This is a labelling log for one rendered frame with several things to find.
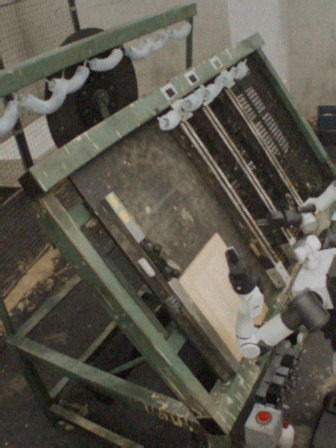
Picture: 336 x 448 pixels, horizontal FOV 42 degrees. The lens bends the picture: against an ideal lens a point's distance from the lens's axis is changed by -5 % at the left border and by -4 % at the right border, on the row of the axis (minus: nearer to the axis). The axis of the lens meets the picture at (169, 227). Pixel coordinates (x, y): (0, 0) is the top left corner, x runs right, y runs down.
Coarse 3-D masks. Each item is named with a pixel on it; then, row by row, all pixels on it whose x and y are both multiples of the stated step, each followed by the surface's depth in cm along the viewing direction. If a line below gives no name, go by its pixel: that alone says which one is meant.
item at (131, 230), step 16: (112, 192) 178; (112, 208) 176; (128, 224) 179; (128, 240) 182; (144, 256) 182; (160, 272) 183; (176, 288) 186; (192, 304) 189; (192, 320) 189; (208, 336) 190; (224, 352) 194
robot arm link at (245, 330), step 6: (240, 318) 170; (252, 318) 170; (240, 324) 171; (246, 324) 170; (252, 324) 172; (240, 330) 172; (246, 330) 172; (252, 330) 174; (240, 336) 174; (246, 336) 174; (252, 336) 176; (240, 342) 176; (246, 342) 174; (252, 342) 174
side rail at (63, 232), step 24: (48, 192) 157; (48, 216) 158; (72, 240) 158; (72, 264) 166; (96, 264) 162; (96, 288) 167; (120, 288) 166; (120, 312) 168; (144, 336) 168; (168, 360) 171; (168, 384) 179; (192, 384) 175; (192, 408) 181; (216, 408) 179
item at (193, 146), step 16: (176, 128) 217; (192, 144) 217; (192, 160) 222; (208, 160) 221; (208, 176) 223; (224, 192) 223; (240, 208) 226; (240, 224) 229; (256, 240) 229; (272, 256) 234; (272, 272) 235
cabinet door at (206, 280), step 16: (208, 256) 208; (224, 256) 215; (192, 272) 198; (208, 272) 205; (224, 272) 212; (192, 288) 195; (208, 288) 202; (224, 288) 209; (208, 304) 199; (224, 304) 206; (240, 304) 214; (208, 320) 196; (224, 320) 203; (256, 320) 218; (224, 336) 200
